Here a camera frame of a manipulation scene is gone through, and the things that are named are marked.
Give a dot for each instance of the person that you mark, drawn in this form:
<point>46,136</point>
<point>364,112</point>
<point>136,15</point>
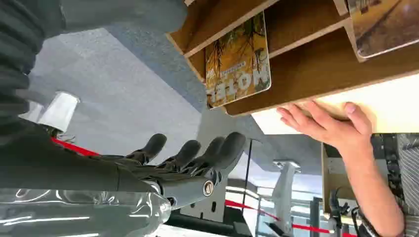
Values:
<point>409,176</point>

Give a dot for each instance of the white stand leg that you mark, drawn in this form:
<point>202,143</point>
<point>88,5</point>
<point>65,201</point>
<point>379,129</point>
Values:
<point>284,193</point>

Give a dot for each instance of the ribbed grey right arm sleeve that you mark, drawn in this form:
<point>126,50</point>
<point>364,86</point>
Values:
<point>14,65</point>

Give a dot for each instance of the yellow hotel print card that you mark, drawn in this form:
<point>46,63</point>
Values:
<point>237,65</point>

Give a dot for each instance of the white bracket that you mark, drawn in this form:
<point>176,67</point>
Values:
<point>55,111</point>

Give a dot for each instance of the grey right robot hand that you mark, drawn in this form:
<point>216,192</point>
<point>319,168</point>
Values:
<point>82,173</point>

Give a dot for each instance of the red barrier tape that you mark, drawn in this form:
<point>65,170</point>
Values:
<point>262,212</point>

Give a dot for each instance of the brown landscape print card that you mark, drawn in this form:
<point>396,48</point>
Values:
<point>383,26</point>

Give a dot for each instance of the person's hand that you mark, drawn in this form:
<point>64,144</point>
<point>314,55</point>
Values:
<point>340,130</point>

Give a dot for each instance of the wooden card box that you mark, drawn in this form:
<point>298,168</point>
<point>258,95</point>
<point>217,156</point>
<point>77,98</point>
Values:
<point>311,72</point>

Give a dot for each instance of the brown board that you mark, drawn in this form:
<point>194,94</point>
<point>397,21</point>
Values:
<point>334,183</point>

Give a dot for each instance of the clear plastic cover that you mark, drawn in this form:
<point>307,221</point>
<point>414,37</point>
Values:
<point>82,216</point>

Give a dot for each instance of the thin black pole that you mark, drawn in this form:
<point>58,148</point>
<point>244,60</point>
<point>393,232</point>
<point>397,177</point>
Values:
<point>247,173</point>

